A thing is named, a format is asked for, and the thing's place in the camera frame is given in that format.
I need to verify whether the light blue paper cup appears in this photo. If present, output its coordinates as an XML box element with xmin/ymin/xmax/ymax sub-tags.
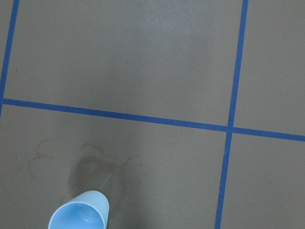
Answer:
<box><xmin>48</xmin><ymin>190</ymin><xmax>110</xmax><ymax>229</ymax></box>

